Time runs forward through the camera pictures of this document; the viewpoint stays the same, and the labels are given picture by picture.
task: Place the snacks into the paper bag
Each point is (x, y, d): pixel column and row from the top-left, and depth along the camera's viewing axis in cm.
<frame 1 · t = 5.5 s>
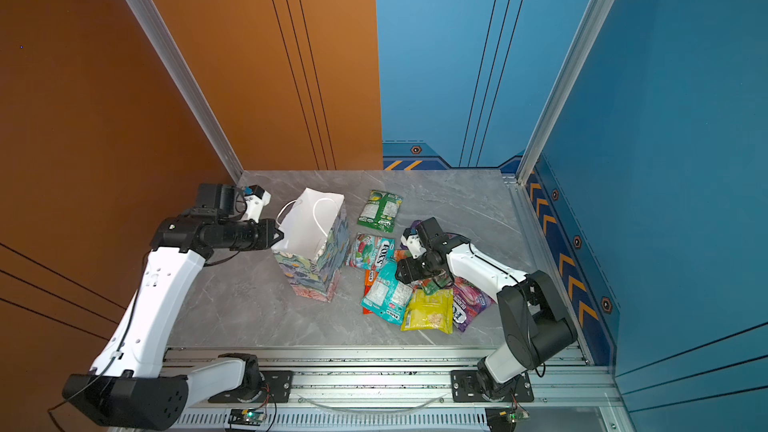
left hand: (282, 231, 74), fingers closed
right hand: (403, 273, 88), fingers open
green lime candy bag: (381, 211, 107), point 4 cm above the table
teal Fox's candy bag: (372, 252, 96), point 4 cm above the table
mint green snack packet: (387, 295, 86), point 5 cm above the table
yellow snack packet: (434, 311, 83), point 5 cm above the table
orange Fox's candy bag: (370, 276, 93), point 2 cm above the table

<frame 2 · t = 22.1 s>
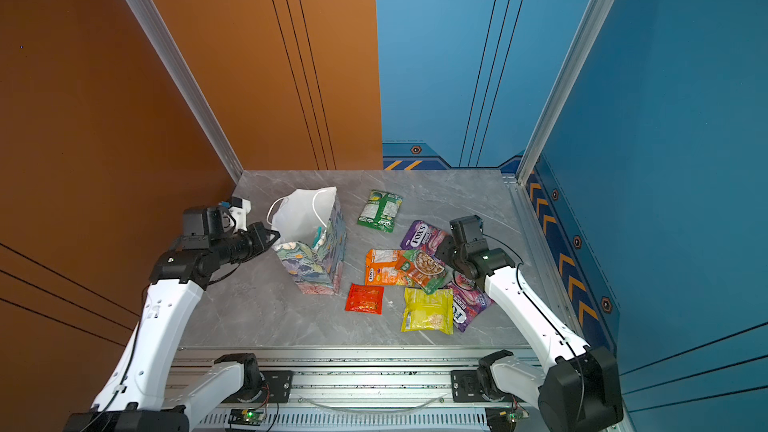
left hand: (279, 230, 75), fingers closed
right hand: (437, 249, 83), fingers open
red snack packet: (365, 299, 89), point 2 cm above the table
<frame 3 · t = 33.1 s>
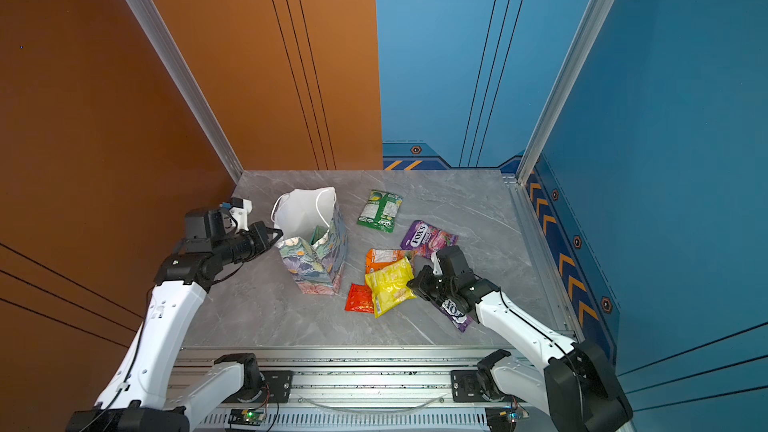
left hand: (282, 229, 75), fingers closed
right hand: (402, 285, 81), fingers closed
yellow snack packet: (389, 287, 84), point 8 cm above the table
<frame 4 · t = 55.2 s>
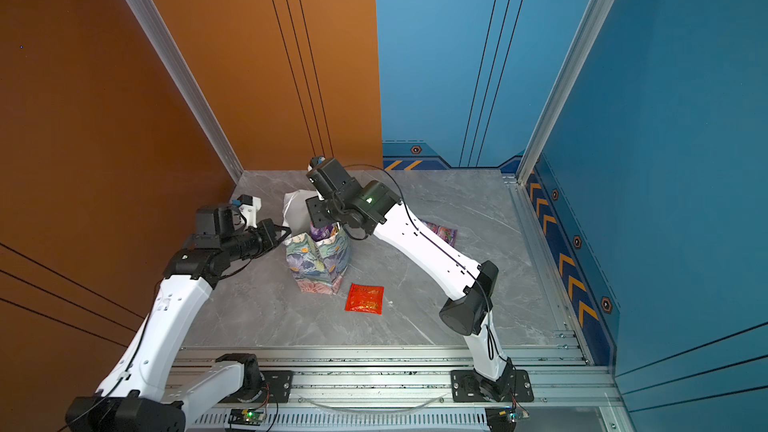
left hand: (291, 227, 76), fingers closed
right hand: (313, 208, 71), fingers open
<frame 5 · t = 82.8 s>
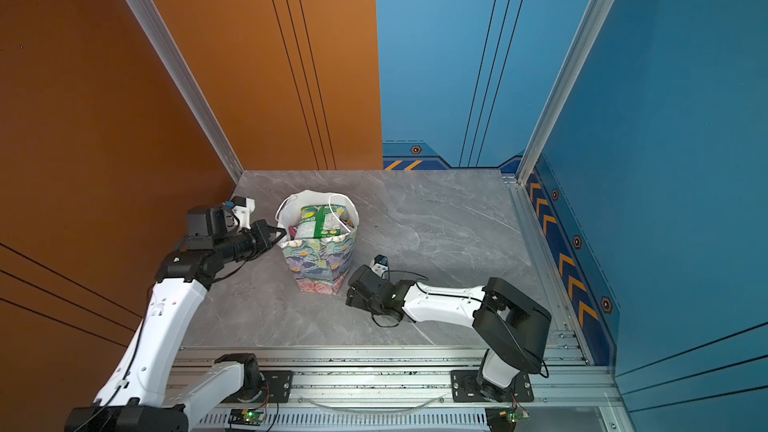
left hand: (285, 228, 75), fingers closed
right hand: (350, 299, 83), fingers open
